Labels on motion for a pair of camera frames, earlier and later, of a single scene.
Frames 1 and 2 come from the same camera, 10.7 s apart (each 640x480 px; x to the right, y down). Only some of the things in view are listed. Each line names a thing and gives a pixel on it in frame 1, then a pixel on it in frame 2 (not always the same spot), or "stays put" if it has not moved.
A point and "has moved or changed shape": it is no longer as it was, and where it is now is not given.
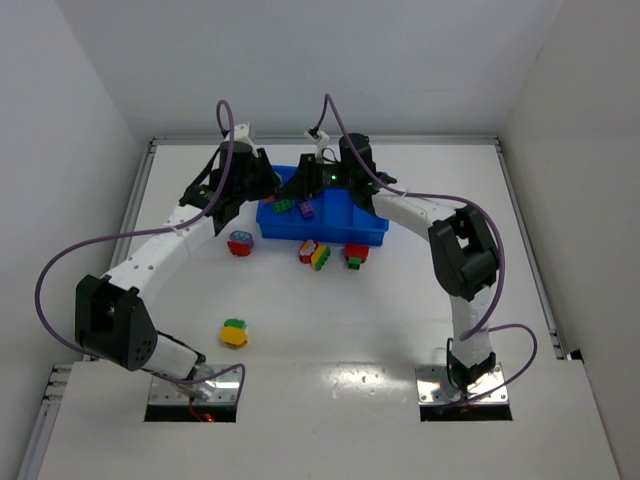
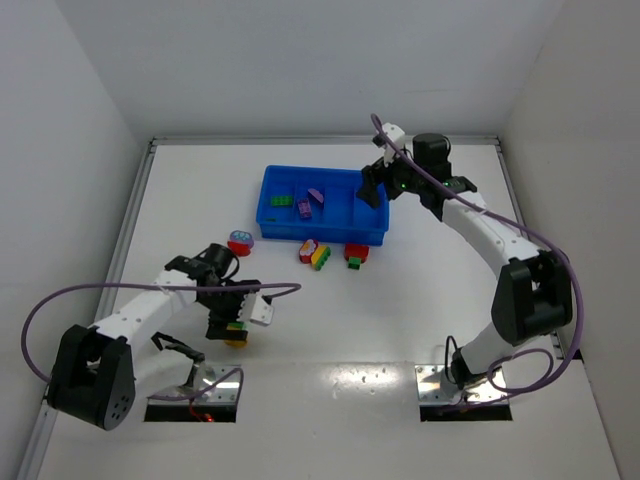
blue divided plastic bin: x=335 y=215 stays put
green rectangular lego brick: x=282 y=205 has moved or changed shape
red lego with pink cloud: x=307 y=249 stays put
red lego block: x=357 y=249 stays put
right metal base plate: x=433 y=386 stays put
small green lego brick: x=354 y=263 stays put
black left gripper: x=265 y=179 to x=220 y=330
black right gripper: x=305 y=176 to x=375 y=173
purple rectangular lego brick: x=306 y=208 stays put
